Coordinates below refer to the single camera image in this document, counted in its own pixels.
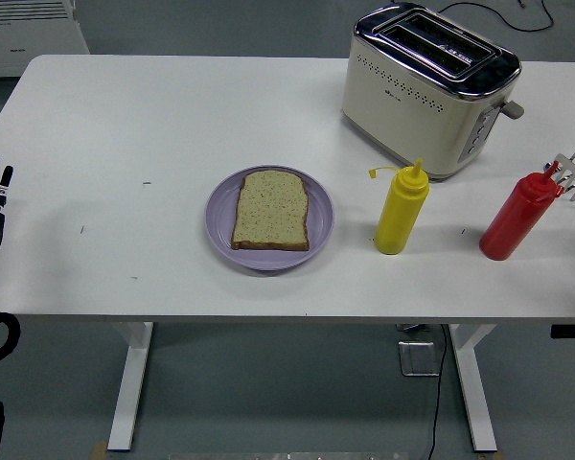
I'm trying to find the black floor cable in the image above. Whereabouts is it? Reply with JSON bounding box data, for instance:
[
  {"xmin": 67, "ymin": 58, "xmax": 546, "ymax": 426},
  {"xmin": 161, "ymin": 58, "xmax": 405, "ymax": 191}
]
[{"xmin": 425, "ymin": 325, "xmax": 449, "ymax": 460}]

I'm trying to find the red squeeze bottle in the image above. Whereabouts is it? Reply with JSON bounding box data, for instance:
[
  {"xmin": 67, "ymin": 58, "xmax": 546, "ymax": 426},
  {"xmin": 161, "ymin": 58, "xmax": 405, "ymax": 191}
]
[{"xmin": 478, "ymin": 160, "xmax": 565, "ymax": 262}]

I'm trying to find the metal floor outlet box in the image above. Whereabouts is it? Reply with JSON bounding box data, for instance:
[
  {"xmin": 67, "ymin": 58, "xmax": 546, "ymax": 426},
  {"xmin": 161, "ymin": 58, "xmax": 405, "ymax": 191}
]
[{"xmin": 398, "ymin": 339, "xmax": 442, "ymax": 378}]

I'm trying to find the speckled bread slice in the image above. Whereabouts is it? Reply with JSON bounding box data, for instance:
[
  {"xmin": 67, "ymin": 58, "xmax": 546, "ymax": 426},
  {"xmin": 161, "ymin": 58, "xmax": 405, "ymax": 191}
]
[{"xmin": 230, "ymin": 170, "xmax": 311, "ymax": 252}]

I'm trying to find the white appliance cabinet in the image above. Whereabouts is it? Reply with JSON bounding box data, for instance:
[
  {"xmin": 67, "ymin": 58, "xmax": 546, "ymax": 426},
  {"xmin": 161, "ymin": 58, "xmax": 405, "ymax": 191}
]
[{"xmin": 0, "ymin": 0, "xmax": 91, "ymax": 95}]

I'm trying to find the cream and chrome toaster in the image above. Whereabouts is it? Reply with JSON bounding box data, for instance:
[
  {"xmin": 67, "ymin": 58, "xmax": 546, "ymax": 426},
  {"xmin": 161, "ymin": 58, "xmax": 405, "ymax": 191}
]
[{"xmin": 340, "ymin": 2, "xmax": 525, "ymax": 182}]

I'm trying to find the purple plate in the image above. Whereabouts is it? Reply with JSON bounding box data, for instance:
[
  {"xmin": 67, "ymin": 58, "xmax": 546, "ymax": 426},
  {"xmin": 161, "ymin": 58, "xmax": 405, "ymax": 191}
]
[{"xmin": 204, "ymin": 165, "xmax": 335, "ymax": 272}]

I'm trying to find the black cable loop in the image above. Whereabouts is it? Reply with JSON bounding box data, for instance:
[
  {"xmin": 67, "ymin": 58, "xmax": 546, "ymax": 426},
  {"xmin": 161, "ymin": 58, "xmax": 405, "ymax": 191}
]
[{"xmin": 438, "ymin": 0, "xmax": 555, "ymax": 34}]

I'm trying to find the yellow squeeze bottle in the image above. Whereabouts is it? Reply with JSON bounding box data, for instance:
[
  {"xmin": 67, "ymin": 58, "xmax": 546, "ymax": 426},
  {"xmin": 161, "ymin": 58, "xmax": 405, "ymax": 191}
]
[{"xmin": 367, "ymin": 158, "xmax": 431, "ymax": 256}]

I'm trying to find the white table leg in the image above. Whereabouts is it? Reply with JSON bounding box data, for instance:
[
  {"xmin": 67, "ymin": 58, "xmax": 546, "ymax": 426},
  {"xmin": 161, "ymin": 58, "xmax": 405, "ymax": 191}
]
[
  {"xmin": 105, "ymin": 321, "xmax": 155, "ymax": 452},
  {"xmin": 448, "ymin": 324, "xmax": 499, "ymax": 454}
]

